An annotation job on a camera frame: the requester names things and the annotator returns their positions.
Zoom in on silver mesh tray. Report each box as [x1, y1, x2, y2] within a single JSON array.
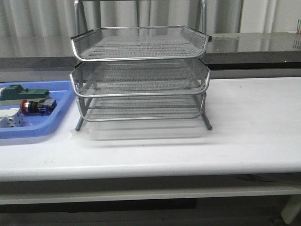
[[71, 26, 210, 62], [77, 94, 206, 122], [70, 58, 211, 98]]

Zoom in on red emergency stop button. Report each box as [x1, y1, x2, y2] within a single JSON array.
[[20, 99, 57, 115]]

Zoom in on blue plastic tray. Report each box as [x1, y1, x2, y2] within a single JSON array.
[[0, 81, 75, 139]]

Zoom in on dark grey counter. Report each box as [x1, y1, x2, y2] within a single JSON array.
[[0, 32, 301, 70]]

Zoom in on green electrical component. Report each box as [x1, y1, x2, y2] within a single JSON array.
[[0, 84, 50, 101]]

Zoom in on white circuit breaker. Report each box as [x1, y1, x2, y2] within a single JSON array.
[[0, 108, 24, 128]]

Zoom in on white table leg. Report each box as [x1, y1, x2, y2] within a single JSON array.
[[280, 194, 301, 225]]

